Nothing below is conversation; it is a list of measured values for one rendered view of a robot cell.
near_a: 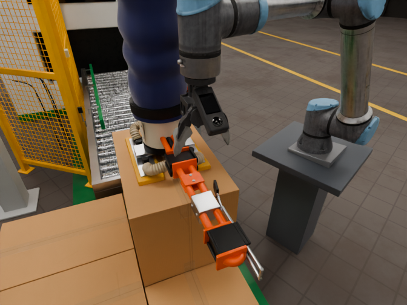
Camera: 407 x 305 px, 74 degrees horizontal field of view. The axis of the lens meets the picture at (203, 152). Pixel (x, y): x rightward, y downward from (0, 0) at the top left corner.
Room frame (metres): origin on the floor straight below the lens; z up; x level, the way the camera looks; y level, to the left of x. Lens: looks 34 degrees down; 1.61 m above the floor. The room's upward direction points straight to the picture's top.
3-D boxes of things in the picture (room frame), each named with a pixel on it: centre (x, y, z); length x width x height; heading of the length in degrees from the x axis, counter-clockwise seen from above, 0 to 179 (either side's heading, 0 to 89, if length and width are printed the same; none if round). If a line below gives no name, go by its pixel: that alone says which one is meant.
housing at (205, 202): (0.53, 0.00, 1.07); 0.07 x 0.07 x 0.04; 22
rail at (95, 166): (2.24, 1.05, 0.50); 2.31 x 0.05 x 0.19; 22
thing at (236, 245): (0.40, -0.05, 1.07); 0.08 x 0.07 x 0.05; 22
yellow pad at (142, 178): (0.92, 0.26, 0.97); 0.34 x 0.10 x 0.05; 22
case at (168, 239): (0.94, 0.16, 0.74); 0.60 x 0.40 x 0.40; 21
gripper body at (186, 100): (0.61, 0.01, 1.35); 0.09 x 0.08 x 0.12; 22
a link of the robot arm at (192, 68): (0.60, 0.01, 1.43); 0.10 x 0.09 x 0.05; 112
